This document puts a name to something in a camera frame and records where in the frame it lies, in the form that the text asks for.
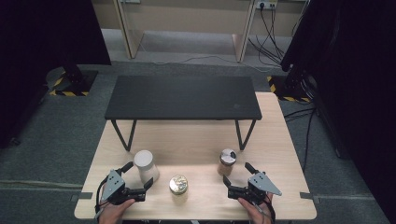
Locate beige desk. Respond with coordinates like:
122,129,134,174
111,0,260,63

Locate dark curtain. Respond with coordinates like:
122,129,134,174
279,0,396,224
0,0,112,148

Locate black floor cables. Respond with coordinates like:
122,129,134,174
283,106,317,172

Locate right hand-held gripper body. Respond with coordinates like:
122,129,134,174
227,172,283,206

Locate black shelf with metal legs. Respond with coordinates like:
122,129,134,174
104,75,263,153

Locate white-lidded glass jar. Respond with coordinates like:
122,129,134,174
134,149,161,185

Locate bundle of black cables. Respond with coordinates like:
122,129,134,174
247,6,286,68

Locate black stand base hazard tape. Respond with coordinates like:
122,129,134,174
266,74,312,104
46,66,99,97

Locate silver-lidded glass jar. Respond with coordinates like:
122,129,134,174
217,147,237,177

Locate grey tape strip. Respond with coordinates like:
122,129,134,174
299,191,321,204
70,191,93,203

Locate person's right hand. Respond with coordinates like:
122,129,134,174
237,192,275,224

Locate gold-lidded glass jar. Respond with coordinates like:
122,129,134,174
168,174,190,204

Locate white wall socket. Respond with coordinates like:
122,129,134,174
255,0,278,10

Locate grey floor cable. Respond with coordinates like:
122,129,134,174
152,55,281,73

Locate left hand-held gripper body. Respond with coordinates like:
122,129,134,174
100,168,148,206

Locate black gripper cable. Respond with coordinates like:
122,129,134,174
94,178,110,218
262,192,277,223

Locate person's left hand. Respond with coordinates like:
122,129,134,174
98,198,136,224

